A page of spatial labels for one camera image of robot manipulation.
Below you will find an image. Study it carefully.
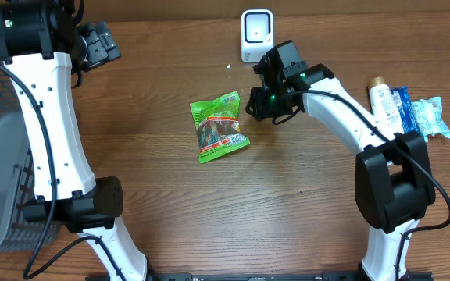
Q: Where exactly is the white barcode scanner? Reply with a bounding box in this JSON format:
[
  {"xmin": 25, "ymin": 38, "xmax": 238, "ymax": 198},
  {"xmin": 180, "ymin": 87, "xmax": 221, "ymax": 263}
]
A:
[{"xmin": 241, "ymin": 9, "xmax": 274, "ymax": 63}]

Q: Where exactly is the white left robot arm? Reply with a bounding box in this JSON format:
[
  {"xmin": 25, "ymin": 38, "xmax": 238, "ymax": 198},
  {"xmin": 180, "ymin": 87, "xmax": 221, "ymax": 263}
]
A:
[{"xmin": 0, "ymin": 1, "xmax": 149, "ymax": 280}]

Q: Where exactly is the teal tissue packet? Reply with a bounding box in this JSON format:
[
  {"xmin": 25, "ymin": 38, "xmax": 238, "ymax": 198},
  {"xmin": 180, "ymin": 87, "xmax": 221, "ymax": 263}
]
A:
[{"xmin": 412, "ymin": 97, "xmax": 450, "ymax": 142}]

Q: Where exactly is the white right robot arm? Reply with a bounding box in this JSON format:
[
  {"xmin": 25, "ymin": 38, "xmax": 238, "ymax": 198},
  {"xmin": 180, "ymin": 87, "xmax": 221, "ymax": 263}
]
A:
[{"xmin": 246, "ymin": 55, "xmax": 436, "ymax": 280}]

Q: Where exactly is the grey plastic basket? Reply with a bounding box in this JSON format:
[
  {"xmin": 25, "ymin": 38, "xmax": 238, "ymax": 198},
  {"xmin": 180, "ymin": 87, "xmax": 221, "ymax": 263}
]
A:
[{"xmin": 0, "ymin": 71, "xmax": 44, "ymax": 252}]

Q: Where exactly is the green gummy candy bag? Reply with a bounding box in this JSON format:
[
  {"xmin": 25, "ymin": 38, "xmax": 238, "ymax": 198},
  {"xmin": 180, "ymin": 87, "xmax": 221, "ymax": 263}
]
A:
[{"xmin": 190, "ymin": 91, "xmax": 250, "ymax": 164}]

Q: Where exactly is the blue snack bar wrapper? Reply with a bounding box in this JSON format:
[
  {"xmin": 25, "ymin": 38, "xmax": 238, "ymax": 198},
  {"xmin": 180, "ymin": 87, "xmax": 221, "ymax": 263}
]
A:
[{"xmin": 391, "ymin": 86, "xmax": 419, "ymax": 133}]

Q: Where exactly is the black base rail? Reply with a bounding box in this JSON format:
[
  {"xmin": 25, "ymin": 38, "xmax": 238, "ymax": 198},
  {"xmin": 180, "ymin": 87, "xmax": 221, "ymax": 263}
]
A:
[{"xmin": 86, "ymin": 271, "xmax": 433, "ymax": 281}]

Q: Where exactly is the white tube gold cap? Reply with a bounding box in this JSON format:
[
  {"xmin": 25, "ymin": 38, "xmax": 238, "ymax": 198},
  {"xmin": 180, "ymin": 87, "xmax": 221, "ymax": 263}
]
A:
[{"xmin": 367, "ymin": 76, "xmax": 404, "ymax": 133}]

